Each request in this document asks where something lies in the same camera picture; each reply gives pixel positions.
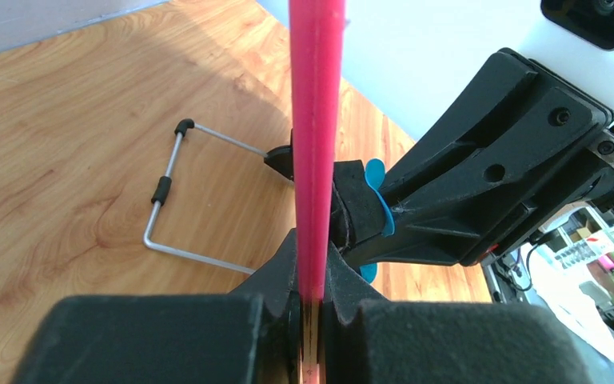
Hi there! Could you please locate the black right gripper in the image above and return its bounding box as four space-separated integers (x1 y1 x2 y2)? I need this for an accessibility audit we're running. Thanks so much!
343 48 614 266

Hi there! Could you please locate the white cloth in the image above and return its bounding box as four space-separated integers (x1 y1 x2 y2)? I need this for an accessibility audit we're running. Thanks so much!
528 246 614 362

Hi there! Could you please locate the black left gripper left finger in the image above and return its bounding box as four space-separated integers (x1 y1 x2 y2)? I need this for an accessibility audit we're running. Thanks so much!
13 232 299 383

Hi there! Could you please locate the blue black whiteboard eraser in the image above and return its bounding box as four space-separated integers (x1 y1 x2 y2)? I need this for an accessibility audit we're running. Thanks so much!
329 158 396 255

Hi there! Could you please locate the metal wire whiteboard stand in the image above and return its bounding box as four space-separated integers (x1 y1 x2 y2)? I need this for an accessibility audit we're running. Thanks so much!
142 118 297 277

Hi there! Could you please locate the pink framed whiteboard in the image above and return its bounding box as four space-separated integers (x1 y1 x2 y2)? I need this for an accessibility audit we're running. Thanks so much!
289 1 345 383

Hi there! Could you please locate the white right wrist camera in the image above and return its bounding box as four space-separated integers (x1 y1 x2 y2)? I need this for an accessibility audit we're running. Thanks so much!
515 1 614 111

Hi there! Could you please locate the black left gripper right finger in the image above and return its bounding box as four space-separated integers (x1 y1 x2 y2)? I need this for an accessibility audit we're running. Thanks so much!
321 247 612 383

